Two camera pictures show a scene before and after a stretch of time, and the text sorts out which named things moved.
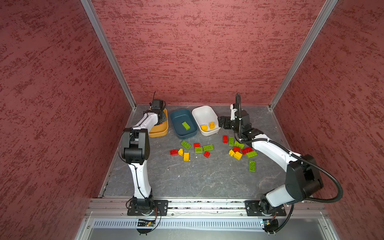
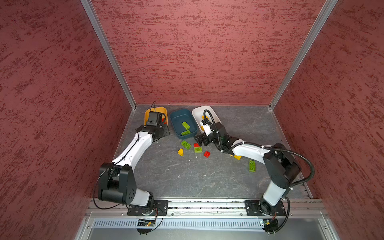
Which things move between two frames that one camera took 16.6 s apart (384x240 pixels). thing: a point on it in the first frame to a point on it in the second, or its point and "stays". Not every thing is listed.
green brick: [185, 144] stays
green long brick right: [252, 166] stays
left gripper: [163, 117] to [166, 131]
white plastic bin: [204, 115] stays
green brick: [208, 147] to [188, 132]
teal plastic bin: [178, 117] stays
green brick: [186, 125] stays
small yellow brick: [180, 152] stays
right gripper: [227, 120] to [204, 136]
